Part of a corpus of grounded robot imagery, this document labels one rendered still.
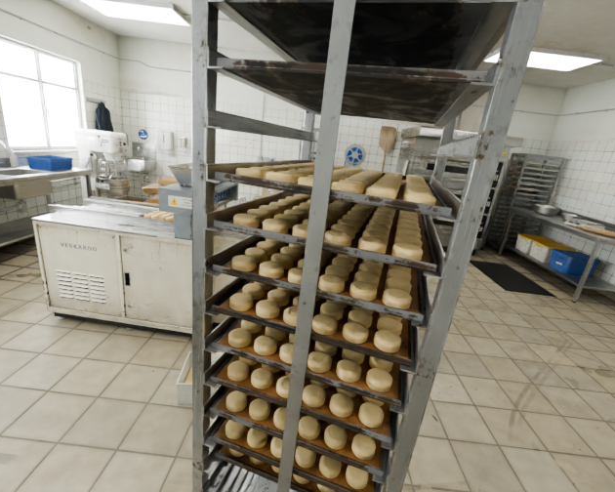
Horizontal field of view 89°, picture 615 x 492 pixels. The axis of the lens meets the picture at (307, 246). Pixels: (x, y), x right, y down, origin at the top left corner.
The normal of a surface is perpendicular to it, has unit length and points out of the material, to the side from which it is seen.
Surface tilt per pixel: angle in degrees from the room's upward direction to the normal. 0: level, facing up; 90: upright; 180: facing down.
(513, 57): 90
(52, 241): 89
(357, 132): 90
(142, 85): 90
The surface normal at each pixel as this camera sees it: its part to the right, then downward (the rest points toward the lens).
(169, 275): -0.09, 0.30
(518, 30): -0.29, 0.27
